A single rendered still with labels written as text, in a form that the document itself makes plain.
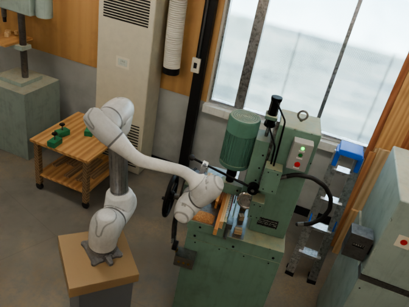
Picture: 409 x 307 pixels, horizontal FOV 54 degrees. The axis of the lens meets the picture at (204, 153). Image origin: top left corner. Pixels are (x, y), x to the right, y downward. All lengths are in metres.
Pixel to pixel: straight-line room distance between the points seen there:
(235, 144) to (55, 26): 2.67
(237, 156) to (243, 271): 0.74
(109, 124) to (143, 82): 1.78
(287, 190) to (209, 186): 0.59
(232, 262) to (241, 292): 0.25
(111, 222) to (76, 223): 1.39
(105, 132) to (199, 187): 0.50
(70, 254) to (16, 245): 1.11
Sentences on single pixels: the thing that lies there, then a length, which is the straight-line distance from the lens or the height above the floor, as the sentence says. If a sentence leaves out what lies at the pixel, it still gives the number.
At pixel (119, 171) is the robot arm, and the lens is 2.18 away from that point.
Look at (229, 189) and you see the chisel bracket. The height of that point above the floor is 0.99.
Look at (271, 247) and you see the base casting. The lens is 2.41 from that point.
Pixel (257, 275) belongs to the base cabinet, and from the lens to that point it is 2.55.
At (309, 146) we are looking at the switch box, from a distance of 2.06.
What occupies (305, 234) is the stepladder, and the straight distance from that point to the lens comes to 3.24.
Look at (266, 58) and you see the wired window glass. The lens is 3.58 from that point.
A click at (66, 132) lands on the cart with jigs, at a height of 0.57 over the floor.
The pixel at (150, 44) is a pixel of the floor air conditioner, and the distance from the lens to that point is 3.50.
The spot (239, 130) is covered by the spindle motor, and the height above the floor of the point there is 1.42.
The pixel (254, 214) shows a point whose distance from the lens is 2.27.
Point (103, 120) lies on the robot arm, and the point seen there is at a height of 1.49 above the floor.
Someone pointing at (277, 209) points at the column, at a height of 1.00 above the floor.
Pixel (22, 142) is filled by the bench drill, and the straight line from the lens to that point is 4.24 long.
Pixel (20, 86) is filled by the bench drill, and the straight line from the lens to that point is 4.10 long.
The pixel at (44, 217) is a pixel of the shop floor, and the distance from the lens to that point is 3.61.
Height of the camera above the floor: 2.39
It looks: 31 degrees down
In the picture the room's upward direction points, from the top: 11 degrees clockwise
